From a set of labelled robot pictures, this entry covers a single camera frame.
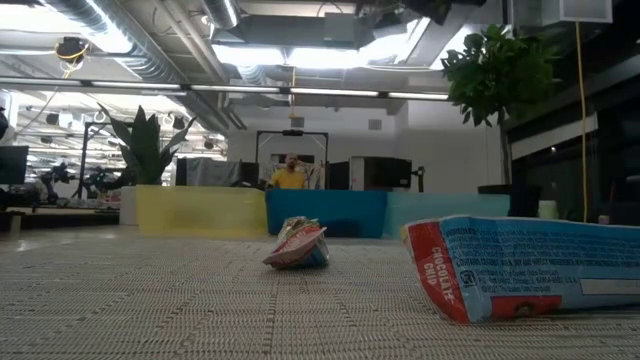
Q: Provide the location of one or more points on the black cabinet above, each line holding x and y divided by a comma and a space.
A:
390, 172

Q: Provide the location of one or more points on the blue plastic bin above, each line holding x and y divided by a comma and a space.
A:
350, 210

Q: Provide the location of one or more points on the yellow plastic bin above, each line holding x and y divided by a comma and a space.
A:
200, 210

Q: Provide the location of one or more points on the red white granola bar wrapper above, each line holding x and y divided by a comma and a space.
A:
297, 245

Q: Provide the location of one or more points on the white cup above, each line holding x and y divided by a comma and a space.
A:
547, 209

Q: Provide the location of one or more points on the person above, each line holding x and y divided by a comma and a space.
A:
288, 179

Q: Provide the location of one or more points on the black background robot arm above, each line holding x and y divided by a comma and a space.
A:
102, 180
57, 175

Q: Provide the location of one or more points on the white woven table mat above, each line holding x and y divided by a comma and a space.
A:
150, 310

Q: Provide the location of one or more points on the silver ribbed ceiling duct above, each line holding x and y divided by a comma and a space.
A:
125, 40

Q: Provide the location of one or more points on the white planter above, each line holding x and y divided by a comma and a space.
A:
127, 205

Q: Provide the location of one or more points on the leafy green tree plant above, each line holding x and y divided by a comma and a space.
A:
495, 75

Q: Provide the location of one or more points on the low wooden bench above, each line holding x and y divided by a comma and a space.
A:
50, 212

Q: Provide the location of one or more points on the black monitor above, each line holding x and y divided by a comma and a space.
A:
12, 165

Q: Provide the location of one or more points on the snake plant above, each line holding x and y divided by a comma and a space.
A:
145, 150

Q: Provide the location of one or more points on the long ceiling light strip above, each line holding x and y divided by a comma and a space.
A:
235, 88

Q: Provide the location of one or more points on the grey cloth screen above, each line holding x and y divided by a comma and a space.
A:
210, 172

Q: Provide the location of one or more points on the teal plastic bin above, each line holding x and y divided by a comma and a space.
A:
450, 205

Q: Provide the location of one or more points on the black monitor stand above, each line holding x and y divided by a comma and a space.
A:
420, 177

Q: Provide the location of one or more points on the black rig frame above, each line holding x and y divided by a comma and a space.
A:
292, 132

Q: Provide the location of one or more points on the blue chocolate chip bar wrapper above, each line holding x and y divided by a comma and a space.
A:
525, 265

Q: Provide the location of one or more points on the white ceiling box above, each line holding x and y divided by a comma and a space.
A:
585, 10

